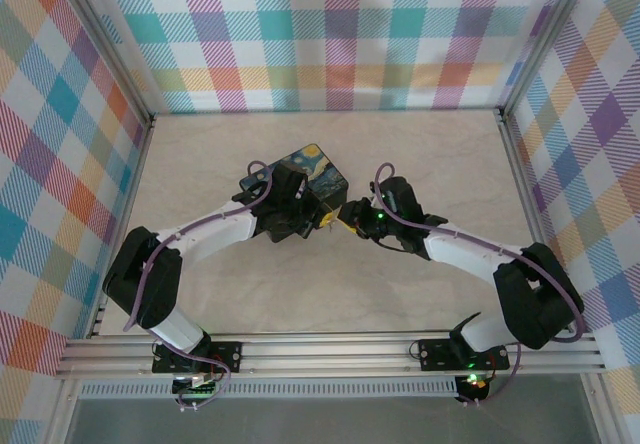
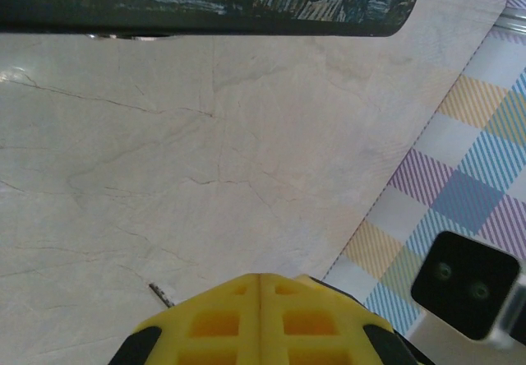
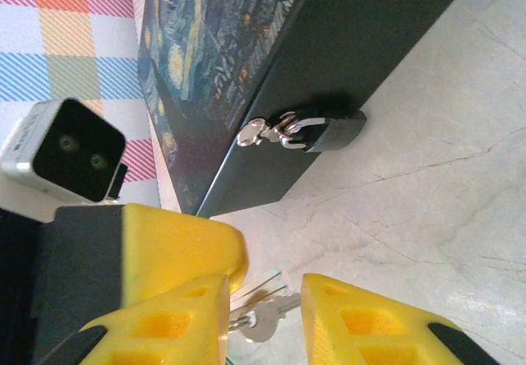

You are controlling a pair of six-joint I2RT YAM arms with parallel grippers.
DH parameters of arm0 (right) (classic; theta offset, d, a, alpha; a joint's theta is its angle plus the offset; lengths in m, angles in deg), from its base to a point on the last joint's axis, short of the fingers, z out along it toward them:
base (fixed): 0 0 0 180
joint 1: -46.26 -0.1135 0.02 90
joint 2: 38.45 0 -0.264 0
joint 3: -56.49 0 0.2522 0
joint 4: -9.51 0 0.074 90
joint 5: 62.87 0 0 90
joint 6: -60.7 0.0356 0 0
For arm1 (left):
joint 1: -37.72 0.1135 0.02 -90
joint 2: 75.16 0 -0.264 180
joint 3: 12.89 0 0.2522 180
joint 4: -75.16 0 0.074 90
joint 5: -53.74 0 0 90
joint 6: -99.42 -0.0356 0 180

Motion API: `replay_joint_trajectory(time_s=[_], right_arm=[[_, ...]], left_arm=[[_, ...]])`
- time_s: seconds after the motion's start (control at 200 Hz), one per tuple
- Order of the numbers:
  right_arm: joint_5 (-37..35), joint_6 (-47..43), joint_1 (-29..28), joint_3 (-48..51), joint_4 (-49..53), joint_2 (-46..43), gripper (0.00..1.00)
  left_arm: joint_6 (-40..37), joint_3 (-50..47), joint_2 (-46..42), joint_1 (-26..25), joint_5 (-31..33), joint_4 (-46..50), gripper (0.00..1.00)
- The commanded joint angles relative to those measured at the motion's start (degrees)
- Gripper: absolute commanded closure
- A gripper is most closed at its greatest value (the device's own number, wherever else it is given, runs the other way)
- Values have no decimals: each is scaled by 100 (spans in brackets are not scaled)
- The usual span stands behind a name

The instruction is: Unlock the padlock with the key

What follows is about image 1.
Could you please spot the black box with starry painting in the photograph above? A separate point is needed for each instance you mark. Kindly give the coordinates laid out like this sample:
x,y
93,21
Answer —
x,y
320,169

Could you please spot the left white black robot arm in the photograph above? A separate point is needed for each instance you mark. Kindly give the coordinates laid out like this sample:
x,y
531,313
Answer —
x,y
210,234

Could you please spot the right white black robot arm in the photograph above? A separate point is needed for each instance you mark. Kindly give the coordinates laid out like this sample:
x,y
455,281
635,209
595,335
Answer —
x,y
460,254

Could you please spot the aluminium side rail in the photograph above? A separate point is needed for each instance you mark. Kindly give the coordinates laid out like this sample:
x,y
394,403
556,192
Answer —
x,y
522,164
141,159

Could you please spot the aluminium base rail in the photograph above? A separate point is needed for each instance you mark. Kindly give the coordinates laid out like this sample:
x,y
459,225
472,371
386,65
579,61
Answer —
x,y
325,359

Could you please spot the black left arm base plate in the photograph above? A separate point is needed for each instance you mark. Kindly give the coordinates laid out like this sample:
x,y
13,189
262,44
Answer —
x,y
225,350

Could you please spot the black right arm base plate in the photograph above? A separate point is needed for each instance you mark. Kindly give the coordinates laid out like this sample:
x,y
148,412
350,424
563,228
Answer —
x,y
435,354

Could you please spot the aluminium frame post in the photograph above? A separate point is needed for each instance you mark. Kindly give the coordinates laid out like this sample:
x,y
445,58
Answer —
x,y
112,44
545,39

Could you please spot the aluminium frame leg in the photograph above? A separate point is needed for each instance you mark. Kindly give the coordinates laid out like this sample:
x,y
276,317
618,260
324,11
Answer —
x,y
64,409
600,409

